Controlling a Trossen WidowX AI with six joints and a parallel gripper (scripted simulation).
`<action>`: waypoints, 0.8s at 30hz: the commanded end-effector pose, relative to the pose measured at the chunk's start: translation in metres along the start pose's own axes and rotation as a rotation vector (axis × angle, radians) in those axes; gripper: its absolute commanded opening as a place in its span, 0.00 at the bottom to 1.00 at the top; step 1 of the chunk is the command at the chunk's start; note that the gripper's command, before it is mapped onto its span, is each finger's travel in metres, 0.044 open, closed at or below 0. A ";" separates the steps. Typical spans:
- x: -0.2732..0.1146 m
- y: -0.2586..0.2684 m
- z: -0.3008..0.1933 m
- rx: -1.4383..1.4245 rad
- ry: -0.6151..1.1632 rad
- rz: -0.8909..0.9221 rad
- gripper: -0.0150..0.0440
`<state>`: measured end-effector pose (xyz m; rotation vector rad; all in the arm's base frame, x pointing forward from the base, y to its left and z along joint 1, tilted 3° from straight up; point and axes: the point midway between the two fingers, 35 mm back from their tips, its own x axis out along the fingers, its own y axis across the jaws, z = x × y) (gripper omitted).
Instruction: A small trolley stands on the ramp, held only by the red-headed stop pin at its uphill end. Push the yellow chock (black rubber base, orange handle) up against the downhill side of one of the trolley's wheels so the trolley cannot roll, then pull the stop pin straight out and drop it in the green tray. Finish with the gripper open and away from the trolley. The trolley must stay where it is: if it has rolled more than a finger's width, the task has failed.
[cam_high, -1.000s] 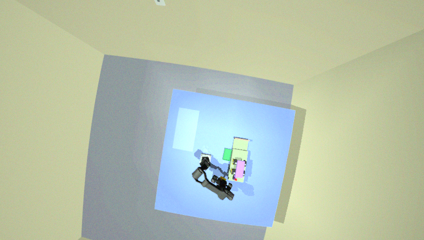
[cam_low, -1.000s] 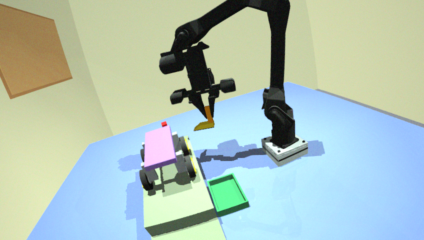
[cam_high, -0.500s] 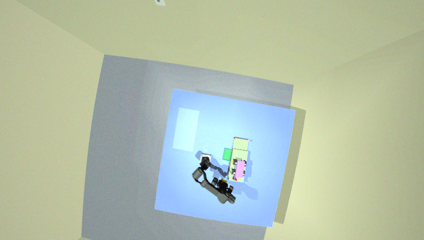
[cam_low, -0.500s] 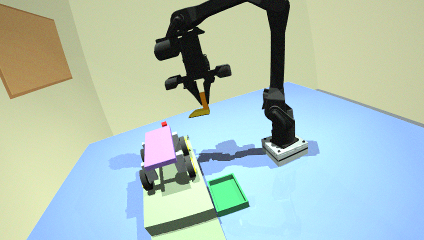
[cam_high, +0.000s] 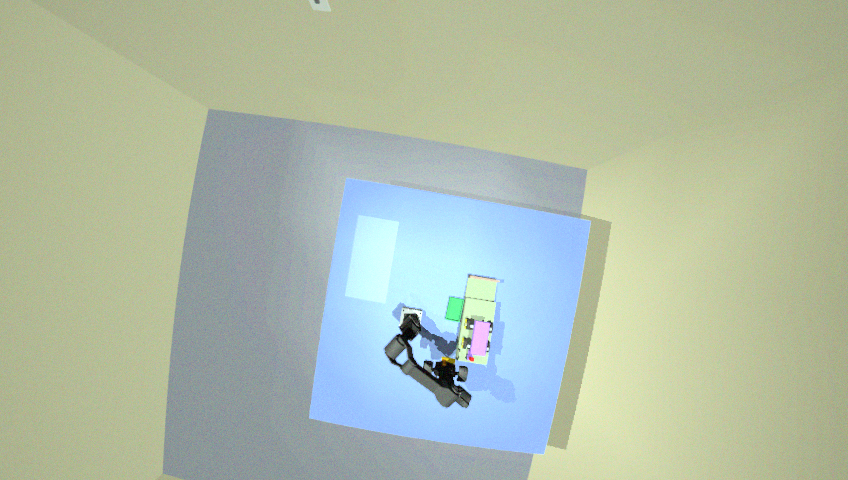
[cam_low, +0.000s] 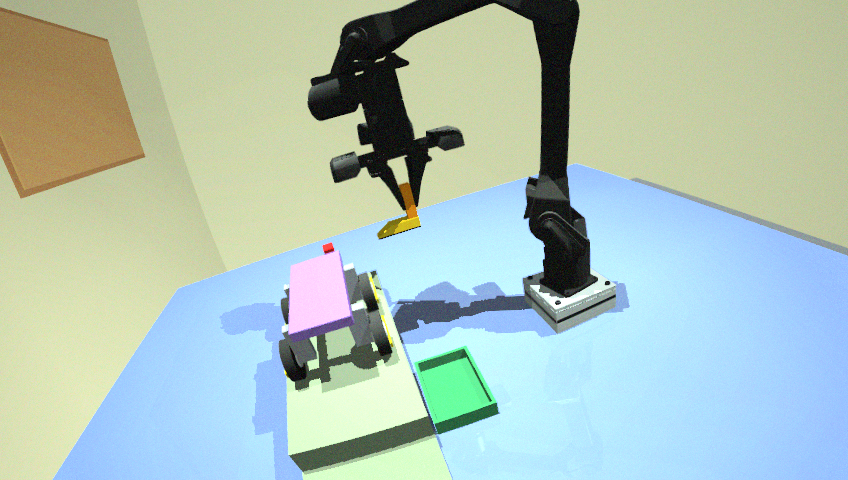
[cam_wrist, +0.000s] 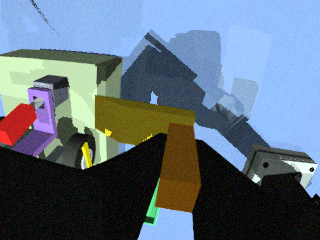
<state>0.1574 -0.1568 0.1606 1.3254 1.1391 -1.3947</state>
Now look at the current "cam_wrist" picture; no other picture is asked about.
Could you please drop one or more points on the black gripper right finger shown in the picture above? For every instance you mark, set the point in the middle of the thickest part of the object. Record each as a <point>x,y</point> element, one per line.
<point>230,206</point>

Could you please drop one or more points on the pale green ramp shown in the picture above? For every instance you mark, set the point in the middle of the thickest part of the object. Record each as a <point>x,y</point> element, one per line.
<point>75,79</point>

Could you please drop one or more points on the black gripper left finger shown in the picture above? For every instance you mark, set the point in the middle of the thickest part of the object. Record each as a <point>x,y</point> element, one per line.
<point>107,201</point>

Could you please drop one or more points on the green tray floor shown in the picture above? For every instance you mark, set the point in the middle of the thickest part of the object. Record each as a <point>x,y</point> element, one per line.
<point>152,209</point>

